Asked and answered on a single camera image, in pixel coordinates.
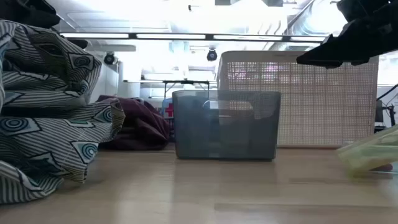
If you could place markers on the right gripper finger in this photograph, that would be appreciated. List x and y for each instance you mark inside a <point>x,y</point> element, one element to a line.
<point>326,53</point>
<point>360,61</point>

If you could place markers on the maroon cloth garment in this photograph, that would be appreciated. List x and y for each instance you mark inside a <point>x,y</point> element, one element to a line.
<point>140,124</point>

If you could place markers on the grey striped patterned gown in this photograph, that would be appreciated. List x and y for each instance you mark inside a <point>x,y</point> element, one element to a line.
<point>46,130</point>

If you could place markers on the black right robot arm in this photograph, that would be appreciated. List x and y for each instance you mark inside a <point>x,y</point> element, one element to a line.
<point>357,7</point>

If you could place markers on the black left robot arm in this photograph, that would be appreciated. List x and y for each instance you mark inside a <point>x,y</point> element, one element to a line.
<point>25,12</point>

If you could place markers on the white perforated plastic basket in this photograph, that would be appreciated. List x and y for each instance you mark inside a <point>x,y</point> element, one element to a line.
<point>326,109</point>

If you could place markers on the black round ceiling lamp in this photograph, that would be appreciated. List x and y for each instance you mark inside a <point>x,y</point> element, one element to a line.
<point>212,55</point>
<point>109,58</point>

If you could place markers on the black overhead bar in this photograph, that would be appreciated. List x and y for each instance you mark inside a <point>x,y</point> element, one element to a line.
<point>210,36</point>

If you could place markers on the black background table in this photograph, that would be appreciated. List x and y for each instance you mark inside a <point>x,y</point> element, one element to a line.
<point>186,82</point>

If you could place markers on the grey translucent plastic bin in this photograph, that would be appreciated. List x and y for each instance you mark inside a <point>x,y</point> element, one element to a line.
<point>199,140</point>

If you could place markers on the blue first aid kit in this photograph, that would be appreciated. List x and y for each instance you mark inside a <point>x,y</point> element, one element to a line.
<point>168,110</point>

